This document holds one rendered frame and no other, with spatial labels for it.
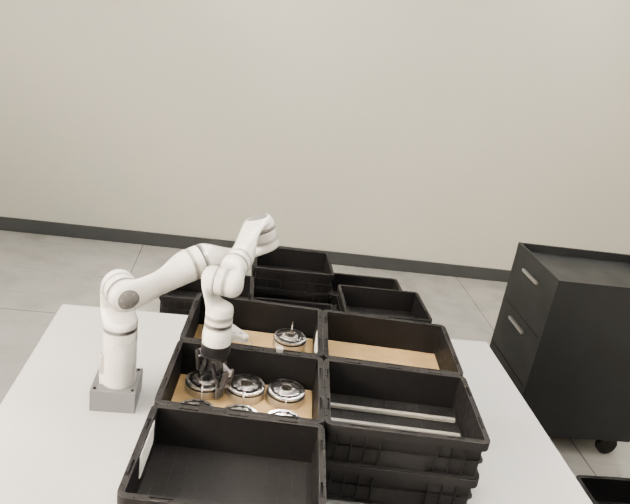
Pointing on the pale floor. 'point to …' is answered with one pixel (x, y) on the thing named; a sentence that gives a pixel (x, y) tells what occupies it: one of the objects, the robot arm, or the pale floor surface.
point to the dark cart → (578, 340)
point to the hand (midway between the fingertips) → (211, 387)
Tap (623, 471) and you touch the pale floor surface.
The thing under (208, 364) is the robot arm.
